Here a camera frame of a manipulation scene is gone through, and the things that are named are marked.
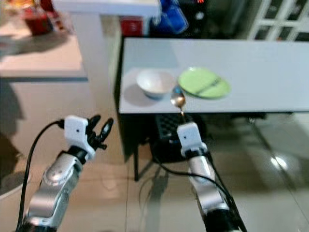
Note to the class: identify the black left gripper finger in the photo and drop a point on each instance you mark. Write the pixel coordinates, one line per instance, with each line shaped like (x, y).
(105, 129)
(93, 122)

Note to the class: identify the metal spoon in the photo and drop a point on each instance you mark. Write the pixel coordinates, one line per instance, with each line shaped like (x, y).
(178, 100)

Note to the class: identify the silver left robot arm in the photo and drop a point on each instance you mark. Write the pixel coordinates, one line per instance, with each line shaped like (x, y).
(53, 188)

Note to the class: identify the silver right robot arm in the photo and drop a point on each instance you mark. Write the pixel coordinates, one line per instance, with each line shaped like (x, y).
(212, 193)

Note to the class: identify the white kitchen counter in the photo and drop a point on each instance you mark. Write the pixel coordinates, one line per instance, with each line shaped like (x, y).
(38, 92)

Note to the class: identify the white pillar with shelf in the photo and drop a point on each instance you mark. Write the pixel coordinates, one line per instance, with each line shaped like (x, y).
(94, 58)

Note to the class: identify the black perforated crate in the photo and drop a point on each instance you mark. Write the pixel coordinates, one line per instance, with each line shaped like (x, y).
(169, 128)

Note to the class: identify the white ceramic bowl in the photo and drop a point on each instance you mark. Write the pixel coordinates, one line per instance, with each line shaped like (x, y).
(155, 82)

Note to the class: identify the person's grey shoe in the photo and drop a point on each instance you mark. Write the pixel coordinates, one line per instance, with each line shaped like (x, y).
(10, 184)

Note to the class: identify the red box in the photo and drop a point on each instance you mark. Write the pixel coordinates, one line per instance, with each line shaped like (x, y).
(130, 26)

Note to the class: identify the green round plate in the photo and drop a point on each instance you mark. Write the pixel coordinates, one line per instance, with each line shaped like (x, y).
(200, 77)

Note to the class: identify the dark chopstick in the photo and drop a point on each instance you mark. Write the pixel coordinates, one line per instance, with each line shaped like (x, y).
(208, 86)

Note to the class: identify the red jar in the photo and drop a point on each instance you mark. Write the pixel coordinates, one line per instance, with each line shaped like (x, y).
(41, 21)

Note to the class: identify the blue plastic container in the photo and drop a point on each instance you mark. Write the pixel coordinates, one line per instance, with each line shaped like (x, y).
(171, 19)

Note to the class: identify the white grid cabinet door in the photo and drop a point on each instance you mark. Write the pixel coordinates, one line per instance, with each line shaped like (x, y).
(277, 19)

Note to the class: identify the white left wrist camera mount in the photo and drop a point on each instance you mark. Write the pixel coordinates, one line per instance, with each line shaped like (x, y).
(77, 133)

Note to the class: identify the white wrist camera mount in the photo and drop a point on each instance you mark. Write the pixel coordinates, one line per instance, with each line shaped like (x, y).
(77, 133)
(190, 137)

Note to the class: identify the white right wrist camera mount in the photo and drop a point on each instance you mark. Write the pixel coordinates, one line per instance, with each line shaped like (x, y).
(190, 137)

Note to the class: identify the white table with black frame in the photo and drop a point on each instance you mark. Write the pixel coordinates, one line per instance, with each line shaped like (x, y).
(246, 63)

